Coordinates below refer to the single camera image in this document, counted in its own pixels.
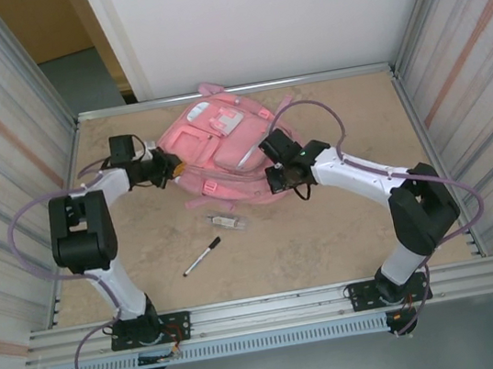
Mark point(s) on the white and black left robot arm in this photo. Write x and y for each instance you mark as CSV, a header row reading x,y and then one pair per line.
x,y
117,282

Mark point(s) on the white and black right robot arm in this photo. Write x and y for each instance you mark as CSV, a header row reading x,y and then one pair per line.
x,y
355,168

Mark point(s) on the pink backpack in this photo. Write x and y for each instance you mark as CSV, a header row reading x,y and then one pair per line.
x,y
214,152

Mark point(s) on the aluminium table side rail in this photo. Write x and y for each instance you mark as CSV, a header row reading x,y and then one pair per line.
x,y
74,150
416,122

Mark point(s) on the aluminium upright post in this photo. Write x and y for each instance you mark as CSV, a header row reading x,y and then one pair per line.
x,y
421,0
36,67

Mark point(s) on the black marker pen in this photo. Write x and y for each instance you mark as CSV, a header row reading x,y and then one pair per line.
x,y
201,257

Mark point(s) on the brown wooden door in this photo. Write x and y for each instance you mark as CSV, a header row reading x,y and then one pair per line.
x,y
41,25

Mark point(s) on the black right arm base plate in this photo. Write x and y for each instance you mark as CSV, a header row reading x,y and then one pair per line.
x,y
360,295

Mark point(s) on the small clear glue stick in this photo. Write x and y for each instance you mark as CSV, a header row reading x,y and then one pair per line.
x,y
228,222

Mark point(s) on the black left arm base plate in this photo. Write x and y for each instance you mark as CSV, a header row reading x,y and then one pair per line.
x,y
177,327

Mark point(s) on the wide aluminium rail under arm bases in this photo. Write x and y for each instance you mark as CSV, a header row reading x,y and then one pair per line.
x,y
270,311

